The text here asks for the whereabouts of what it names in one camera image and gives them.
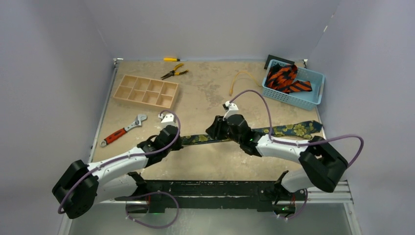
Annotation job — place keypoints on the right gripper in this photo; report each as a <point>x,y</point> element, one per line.
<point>217,128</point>

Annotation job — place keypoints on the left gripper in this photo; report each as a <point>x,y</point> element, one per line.
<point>177,146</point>

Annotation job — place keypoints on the wooden compartment tray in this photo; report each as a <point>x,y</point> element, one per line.
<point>147,93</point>

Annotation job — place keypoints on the blue floral tie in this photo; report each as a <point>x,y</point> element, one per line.
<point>302,130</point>

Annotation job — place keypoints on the light blue plastic basket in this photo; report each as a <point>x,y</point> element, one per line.
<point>304,100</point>

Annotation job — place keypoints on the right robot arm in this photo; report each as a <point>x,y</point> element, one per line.
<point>322,166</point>

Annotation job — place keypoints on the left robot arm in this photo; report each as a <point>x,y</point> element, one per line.
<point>77,189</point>

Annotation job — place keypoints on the yellow black pliers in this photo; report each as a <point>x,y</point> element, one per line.
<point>174,72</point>

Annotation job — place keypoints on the orange black striped tie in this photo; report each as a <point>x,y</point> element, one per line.
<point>283,79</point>

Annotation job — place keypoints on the black flat box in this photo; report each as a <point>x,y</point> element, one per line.
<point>272,57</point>

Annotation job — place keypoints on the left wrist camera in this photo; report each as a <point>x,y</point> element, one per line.
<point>167,119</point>

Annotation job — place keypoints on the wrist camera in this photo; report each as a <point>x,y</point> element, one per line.
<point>230,108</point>
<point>167,119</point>

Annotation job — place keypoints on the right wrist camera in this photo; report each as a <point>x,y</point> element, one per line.
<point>230,108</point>

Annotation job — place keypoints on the red handled adjustable wrench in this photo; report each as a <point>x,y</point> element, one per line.
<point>117,134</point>

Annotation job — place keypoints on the black base frame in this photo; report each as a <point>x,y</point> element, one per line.
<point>262,196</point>

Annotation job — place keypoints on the yellow handled screwdriver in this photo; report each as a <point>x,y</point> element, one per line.
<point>168,59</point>

